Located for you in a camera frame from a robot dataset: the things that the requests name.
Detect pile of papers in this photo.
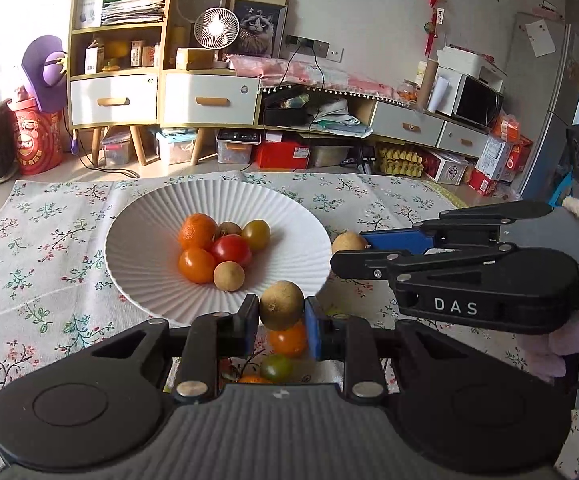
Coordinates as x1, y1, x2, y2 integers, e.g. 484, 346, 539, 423
311, 99, 374, 137

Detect pink floral cloth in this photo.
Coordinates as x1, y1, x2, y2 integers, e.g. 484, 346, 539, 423
226, 55, 413, 107

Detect white shelf box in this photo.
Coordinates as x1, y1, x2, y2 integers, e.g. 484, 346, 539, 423
76, 0, 104, 29

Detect orange snack packet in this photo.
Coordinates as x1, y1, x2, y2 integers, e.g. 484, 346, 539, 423
492, 114, 534, 145

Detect yellow shelf item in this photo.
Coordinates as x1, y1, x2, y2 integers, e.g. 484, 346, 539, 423
100, 40, 131, 72

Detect purple plush toy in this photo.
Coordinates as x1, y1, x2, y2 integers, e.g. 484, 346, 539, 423
21, 35, 69, 113

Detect white patterned box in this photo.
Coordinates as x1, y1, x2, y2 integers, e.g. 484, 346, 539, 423
423, 149, 470, 184

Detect blue plastic object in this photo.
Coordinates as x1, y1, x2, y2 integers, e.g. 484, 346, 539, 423
553, 169, 577, 202

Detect white microwave oven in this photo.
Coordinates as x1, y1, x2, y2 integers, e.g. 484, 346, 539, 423
434, 72, 506, 134

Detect brown cardboard box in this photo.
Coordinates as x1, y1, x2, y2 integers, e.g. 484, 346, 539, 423
176, 47, 220, 72

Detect small brown white carton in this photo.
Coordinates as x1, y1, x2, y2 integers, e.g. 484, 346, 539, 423
84, 39, 105, 75

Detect white desk fan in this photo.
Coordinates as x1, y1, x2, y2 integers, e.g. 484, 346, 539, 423
194, 6, 241, 69

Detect tall wooden shelf cabinet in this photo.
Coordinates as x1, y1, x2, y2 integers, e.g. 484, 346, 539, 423
67, 0, 176, 167

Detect red gift box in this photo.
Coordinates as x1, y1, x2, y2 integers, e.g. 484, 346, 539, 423
468, 167, 501, 197

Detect stack of yellow cartons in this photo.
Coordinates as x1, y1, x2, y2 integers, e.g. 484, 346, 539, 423
376, 144, 427, 178

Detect blue lid storage box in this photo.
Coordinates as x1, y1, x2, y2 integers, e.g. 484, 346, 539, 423
156, 129, 199, 166

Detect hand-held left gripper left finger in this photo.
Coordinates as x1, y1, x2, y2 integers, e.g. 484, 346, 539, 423
70, 294, 260, 403

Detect black lid storage box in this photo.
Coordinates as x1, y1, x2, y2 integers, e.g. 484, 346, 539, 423
216, 129, 261, 165

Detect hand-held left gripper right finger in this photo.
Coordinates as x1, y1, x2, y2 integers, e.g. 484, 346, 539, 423
304, 296, 490, 403

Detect white paper roll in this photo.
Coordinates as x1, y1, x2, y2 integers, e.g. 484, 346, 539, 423
426, 76, 446, 113

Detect beige plastic bin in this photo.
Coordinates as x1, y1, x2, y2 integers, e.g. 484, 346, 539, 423
311, 144, 356, 169

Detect white flat box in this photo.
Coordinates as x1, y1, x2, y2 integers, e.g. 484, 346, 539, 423
436, 46, 509, 79

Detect red tomato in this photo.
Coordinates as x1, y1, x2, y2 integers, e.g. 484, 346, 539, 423
212, 234, 253, 268

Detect low wooden drawer cabinet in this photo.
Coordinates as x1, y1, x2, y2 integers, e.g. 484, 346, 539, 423
160, 67, 263, 166

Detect white paper note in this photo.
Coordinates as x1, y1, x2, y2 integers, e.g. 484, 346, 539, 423
523, 18, 556, 59

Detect grey refrigerator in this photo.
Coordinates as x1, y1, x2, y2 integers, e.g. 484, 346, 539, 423
507, 9, 579, 202

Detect small orange boxes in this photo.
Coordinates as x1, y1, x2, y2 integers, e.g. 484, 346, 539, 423
130, 40, 162, 68

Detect clear storage box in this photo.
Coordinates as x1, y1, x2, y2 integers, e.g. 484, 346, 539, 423
101, 129, 134, 168

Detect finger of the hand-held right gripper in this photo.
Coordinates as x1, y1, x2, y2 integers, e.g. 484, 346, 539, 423
360, 201, 553, 256
330, 243, 520, 295

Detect black bag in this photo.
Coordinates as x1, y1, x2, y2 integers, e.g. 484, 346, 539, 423
262, 86, 311, 127

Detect wall socket with plugs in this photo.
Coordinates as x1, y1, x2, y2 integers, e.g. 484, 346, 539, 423
286, 34, 315, 56

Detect clear jar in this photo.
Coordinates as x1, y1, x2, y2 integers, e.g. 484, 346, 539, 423
397, 79, 421, 104

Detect stack of documents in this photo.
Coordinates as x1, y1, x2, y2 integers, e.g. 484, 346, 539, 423
100, 0, 166, 27

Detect white ribbed plate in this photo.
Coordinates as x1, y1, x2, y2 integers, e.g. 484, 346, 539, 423
104, 181, 332, 328

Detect black tripod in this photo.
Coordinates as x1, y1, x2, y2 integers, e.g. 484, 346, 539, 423
340, 146, 376, 176

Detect framed cat picture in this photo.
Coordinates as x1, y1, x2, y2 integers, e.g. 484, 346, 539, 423
224, 0, 291, 59

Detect floral tablecloth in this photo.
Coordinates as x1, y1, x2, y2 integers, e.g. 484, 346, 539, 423
0, 172, 579, 480

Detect orange tomato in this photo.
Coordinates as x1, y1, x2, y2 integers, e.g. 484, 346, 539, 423
178, 247, 217, 285
268, 321, 309, 359

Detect yellow green tomato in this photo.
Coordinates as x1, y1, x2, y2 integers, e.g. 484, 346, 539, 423
241, 219, 272, 252

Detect white red carton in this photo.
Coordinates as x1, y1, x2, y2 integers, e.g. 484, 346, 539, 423
475, 135, 523, 181

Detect red printed drum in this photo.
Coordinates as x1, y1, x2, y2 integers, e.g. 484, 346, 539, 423
7, 105, 65, 177

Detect black power cable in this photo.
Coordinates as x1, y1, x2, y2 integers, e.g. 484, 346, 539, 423
307, 52, 327, 133

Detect long wooden drawer cabinet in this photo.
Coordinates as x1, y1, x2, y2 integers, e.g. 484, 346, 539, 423
260, 87, 500, 161

